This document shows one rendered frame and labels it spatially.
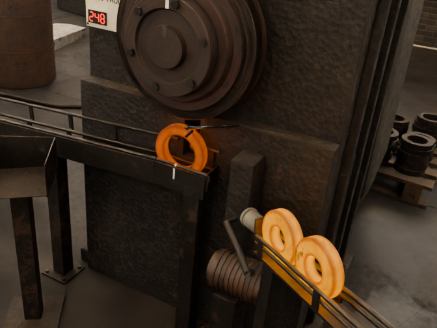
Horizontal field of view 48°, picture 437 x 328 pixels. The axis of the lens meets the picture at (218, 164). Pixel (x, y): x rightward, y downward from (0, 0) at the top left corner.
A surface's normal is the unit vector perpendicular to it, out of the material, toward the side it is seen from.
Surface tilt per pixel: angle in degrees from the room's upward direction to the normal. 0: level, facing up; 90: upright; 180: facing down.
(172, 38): 90
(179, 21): 90
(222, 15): 56
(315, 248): 90
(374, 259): 0
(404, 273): 0
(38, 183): 5
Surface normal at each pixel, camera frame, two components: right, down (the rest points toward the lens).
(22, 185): 0.00, -0.88
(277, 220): -0.88, 0.15
